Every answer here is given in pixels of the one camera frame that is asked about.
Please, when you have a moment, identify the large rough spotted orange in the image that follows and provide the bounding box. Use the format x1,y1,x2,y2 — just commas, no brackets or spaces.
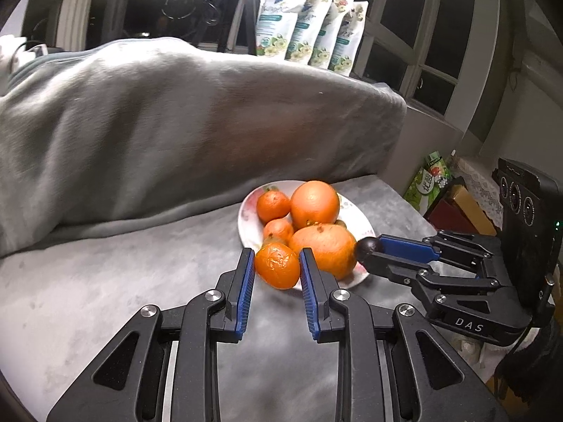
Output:
288,224,358,281

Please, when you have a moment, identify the white window frame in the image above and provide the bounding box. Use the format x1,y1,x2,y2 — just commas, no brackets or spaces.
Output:
22,0,502,119

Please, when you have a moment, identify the green printed carton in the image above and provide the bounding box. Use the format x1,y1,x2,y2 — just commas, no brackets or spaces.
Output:
402,152,454,218

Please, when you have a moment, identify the large smooth orange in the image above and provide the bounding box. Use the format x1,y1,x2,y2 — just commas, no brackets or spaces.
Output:
290,180,341,230

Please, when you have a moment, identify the small reddish mandarin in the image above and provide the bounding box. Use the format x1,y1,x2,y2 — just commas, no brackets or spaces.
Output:
263,219,295,244

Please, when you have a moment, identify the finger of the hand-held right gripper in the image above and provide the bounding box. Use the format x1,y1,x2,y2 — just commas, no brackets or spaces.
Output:
378,231,493,273
358,250,502,298

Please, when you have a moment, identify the white floral plate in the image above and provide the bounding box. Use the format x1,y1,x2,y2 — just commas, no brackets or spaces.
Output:
238,180,377,293

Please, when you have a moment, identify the small mandarin with stem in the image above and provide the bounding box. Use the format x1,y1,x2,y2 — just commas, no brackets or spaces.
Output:
256,189,291,224

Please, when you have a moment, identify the white lace cloth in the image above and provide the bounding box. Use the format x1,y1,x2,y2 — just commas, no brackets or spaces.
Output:
457,158,502,229

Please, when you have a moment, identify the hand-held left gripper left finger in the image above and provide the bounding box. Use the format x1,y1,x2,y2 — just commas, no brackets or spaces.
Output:
46,248,256,422

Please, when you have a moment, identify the golden box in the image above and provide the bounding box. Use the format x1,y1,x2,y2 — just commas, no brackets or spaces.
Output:
449,185,498,236

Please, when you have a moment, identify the dark grey blanket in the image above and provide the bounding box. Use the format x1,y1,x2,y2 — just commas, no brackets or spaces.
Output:
0,37,407,256

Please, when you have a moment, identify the dark red box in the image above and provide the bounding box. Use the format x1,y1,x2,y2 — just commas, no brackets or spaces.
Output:
424,198,480,234

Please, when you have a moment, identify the white floral refill pouch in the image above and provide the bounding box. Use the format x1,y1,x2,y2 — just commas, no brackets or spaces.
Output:
286,0,335,64
329,1,369,76
256,0,317,60
308,0,356,70

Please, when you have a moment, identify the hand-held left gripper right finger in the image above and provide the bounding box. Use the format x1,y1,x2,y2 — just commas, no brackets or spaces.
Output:
299,248,511,422

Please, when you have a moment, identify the black tripod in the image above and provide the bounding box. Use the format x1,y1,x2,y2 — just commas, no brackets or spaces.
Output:
215,0,258,56

